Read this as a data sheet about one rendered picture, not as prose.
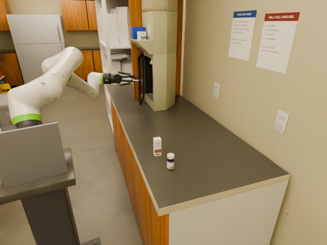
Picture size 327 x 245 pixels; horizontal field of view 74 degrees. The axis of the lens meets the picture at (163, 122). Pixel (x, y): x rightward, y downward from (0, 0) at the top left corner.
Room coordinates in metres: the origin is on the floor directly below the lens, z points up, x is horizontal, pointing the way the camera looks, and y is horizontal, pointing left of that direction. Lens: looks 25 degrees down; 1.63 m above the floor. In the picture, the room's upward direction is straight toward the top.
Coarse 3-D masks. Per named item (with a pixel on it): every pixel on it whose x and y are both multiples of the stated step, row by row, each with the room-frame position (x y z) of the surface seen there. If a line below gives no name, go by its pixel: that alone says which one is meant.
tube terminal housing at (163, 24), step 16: (144, 16) 1.96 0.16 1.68; (160, 16) 1.76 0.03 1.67; (176, 16) 1.93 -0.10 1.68; (160, 32) 1.76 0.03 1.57; (176, 32) 1.94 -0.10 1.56; (160, 48) 1.76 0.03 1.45; (176, 48) 1.95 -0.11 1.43; (144, 64) 2.01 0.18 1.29; (160, 64) 1.76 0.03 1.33; (160, 80) 1.76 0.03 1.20; (160, 96) 1.76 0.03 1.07
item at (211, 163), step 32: (128, 96) 2.15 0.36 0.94; (128, 128) 1.40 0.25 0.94; (160, 128) 1.41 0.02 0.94; (192, 128) 1.41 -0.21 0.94; (224, 128) 1.41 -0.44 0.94; (160, 160) 1.01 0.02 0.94; (192, 160) 1.01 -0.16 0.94; (224, 160) 1.01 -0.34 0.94; (256, 160) 1.01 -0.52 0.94; (160, 192) 0.76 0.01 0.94; (192, 192) 0.76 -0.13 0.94; (224, 192) 0.76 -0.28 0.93
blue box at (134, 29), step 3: (132, 27) 1.90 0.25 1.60; (135, 27) 1.88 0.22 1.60; (138, 27) 1.89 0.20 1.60; (141, 27) 1.90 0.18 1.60; (144, 27) 1.91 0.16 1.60; (132, 30) 1.90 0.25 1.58; (135, 30) 1.88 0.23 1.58; (138, 30) 1.89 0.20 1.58; (141, 30) 1.90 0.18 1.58; (144, 30) 1.91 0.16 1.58; (132, 33) 1.91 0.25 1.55; (135, 33) 1.88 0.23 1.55; (132, 36) 1.91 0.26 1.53; (135, 36) 1.88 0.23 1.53
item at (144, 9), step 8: (144, 0) 1.95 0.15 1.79; (152, 0) 1.74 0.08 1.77; (160, 0) 1.77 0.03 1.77; (168, 0) 1.80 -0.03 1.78; (176, 0) 1.93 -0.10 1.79; (144, 8) 1.96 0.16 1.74; (152, 8) 1.74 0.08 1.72; (160, 8) 1.77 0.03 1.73; (168, 8) 1.80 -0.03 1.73; (176, 8) 1.93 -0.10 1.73
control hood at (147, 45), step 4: (132, 40) 1.89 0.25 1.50; (136, 40) 1.76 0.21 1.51; (140, 40) 1.74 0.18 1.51; (144, 40) 1.74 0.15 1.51; (148, 40) 1.75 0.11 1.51; (140, 44) 1.71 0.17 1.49; (144, 44) 1.72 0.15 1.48; (148, 44) 1.73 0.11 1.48; (152, 44) 1.74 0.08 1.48; (144, 48) 1.72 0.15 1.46; (148, 48) 1.73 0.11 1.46; (152, 48) 1.74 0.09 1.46; (148, 52) 1.73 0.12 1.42; (152, 52) 1.74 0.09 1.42
